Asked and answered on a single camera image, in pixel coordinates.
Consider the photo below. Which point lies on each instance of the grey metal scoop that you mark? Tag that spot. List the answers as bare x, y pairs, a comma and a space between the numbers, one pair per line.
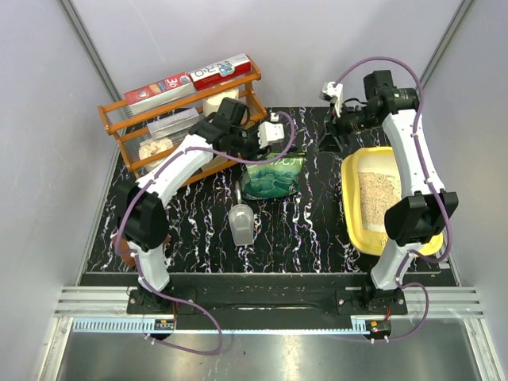
241, 220

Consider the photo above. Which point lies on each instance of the orange wooden shelf rack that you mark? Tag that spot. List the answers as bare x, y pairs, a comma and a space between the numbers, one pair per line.
151, 121

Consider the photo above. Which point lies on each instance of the clear plastic bag pack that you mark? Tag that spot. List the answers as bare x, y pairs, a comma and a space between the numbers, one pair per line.
174, 123

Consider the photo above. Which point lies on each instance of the red grey wrap box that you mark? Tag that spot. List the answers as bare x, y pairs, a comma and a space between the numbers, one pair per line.
159, 93

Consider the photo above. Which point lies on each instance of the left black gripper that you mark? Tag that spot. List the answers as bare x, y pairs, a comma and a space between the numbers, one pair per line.
256, 152

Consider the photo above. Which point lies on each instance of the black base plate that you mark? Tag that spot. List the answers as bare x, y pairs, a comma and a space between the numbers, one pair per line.
287, 301

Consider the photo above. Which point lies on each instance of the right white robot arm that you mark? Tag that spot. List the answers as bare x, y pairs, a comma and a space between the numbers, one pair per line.
425, 207

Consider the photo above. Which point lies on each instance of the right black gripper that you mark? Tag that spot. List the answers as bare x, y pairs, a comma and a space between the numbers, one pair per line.
330, 141

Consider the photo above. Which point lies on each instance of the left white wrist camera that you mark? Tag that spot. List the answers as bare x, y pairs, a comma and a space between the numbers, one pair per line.
270, 132

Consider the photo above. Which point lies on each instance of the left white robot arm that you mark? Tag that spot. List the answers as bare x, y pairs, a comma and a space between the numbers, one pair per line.
143, 227

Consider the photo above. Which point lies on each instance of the brown scouring pad pack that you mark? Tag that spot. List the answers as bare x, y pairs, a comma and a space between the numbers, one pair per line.
123, 248

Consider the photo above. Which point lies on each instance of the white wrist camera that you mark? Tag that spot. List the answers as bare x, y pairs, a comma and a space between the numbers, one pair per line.
332, 93
270, 132

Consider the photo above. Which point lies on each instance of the yellow litter box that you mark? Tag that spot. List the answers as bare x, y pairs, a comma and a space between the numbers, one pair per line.
370, 186

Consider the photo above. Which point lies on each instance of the green litter bag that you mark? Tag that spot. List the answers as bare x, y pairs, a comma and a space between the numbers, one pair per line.
278, 179

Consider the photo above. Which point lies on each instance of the red white foil box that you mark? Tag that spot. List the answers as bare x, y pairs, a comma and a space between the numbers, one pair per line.
222, 71

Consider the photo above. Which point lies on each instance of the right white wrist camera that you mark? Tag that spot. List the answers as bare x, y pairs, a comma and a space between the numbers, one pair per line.
332, 93

